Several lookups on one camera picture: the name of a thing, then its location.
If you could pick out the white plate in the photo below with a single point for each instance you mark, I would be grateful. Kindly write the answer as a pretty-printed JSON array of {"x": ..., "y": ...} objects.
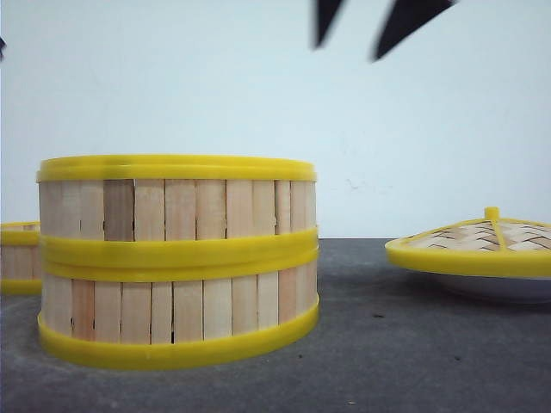
[{"x": 500, "y": 289}]

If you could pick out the woven bamboo steamer lid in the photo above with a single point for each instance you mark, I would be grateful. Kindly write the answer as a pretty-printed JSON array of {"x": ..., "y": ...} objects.
[{"x": 491, "y": 246}]

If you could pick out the bamboo steamer basket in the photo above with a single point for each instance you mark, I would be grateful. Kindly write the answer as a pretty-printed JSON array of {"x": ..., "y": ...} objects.
[
  {"x": 198, "y": 323},
  {"x": 20, "y": 258},
  {"x": 143, "y": 218}
]

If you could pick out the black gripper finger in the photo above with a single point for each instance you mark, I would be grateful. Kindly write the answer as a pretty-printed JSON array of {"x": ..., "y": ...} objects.
[
  {"x": 404, "y": 18},
  {"x": 324, "y": 15}
]

